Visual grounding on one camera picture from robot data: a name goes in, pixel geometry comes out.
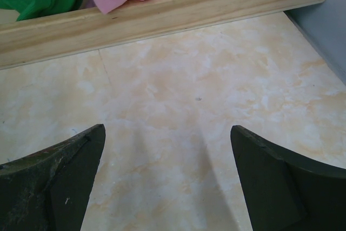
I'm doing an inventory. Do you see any wooden clothes rack frame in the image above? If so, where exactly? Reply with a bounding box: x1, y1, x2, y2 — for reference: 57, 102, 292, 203
1, 0, 325, 69

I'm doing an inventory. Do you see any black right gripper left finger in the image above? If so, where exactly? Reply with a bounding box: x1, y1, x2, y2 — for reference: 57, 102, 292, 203
1, 124, 105, 230

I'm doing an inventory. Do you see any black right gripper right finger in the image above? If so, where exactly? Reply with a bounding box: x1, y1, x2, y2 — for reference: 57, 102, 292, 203
230, 126, 345, 230

